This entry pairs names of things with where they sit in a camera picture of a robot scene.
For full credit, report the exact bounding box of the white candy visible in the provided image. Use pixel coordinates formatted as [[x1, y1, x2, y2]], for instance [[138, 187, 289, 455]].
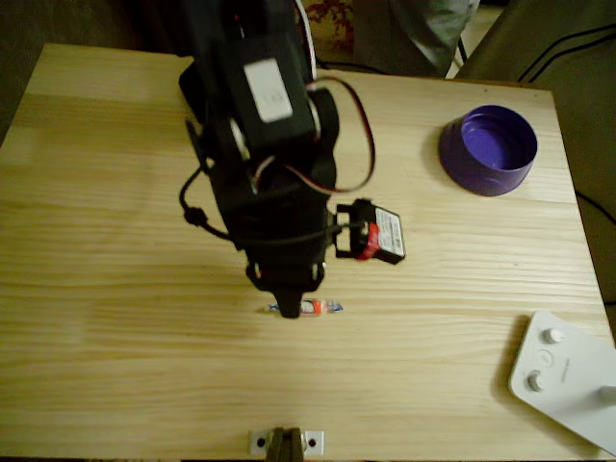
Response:
[[265, 297, 346, 320]]

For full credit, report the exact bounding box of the purple bowl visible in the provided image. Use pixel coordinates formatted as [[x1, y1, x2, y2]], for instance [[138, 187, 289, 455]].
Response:
[[437, 104, 539, 197]]

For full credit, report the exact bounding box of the floral cushion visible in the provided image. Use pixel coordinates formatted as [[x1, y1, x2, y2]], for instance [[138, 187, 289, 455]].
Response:
[[302, 0, 356, 55]]

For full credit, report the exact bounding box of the grey trouser leg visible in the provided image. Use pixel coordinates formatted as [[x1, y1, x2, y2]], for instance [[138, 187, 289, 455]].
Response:
[[353, 0, 480, 78]]

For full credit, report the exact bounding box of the white lamp base with knobs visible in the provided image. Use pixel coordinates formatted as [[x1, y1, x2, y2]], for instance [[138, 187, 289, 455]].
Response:
[[508, 310, 616, 458]]

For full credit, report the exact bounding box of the black cable with ferrite bead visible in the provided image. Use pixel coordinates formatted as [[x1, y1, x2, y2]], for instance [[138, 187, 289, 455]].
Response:
[[179, 163, 341, 247]]

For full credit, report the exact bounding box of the red white black servo wire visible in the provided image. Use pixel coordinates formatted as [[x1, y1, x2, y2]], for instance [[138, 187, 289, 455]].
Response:
[[254, 76, 377, 194], [292, 0, 320, 83]]

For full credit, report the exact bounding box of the silver metal bracket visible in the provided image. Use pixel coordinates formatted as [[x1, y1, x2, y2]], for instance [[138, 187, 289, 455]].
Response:
[[247, 429, 325, 456]]

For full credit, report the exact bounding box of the black camera pole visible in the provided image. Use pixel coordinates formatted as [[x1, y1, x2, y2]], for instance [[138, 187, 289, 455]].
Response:
[[267, 426, 307, 462]]

